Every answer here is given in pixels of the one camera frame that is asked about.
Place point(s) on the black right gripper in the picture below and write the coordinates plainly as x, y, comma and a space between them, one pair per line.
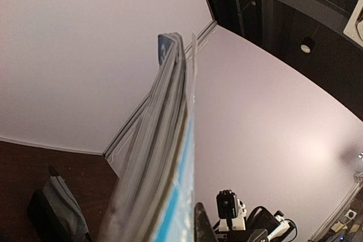
260, 225

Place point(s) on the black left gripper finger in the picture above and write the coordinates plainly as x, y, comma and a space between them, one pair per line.
203, 231

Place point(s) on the blue white bottom book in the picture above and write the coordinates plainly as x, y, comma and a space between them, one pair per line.
152, 200

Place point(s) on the grey fabric pouch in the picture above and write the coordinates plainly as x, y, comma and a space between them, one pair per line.
66, 208

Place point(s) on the black ceiling lamp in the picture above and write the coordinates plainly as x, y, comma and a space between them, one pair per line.
307, 45

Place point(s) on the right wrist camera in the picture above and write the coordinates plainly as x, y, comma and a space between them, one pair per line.
232, 212

